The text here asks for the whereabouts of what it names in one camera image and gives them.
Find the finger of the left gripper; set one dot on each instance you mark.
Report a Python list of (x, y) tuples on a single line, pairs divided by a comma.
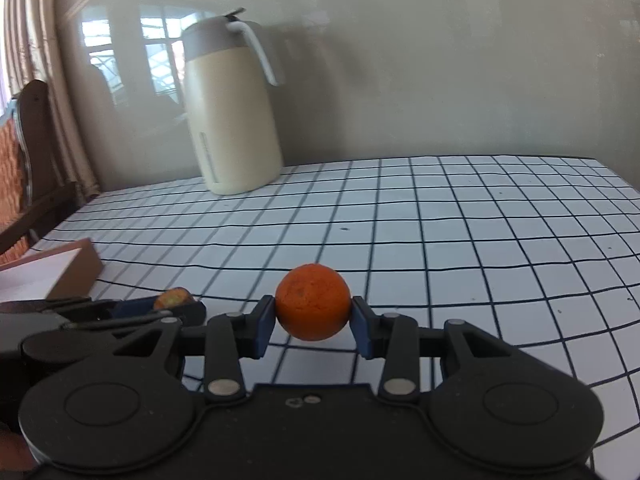
[(133, 307), (190, 315)]

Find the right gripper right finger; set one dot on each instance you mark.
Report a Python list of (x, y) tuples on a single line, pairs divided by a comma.
[(395, 338)]

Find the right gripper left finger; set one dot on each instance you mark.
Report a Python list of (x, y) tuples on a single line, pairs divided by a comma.
[(231, 337)]

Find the orange tangerine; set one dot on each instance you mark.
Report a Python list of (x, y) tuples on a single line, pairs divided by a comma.
[(313, 302)]

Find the brown kiwi-like fruit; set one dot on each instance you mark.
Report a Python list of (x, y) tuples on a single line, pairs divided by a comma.
[(172, 298)]

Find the white cardboard box tray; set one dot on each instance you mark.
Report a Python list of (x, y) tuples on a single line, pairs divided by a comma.
[(69, 270)]

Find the wooden sofa with orange cushions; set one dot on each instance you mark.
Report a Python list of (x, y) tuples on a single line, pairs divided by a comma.
[(36, 193)]

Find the checkered white tablecloth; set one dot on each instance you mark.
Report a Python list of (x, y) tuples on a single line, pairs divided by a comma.
[(542, 252)]

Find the cream thermos jug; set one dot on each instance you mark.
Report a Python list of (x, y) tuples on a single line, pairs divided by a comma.
[(229, 64)]

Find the beige curtain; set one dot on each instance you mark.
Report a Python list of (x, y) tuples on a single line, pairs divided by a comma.
[(32, 52)]

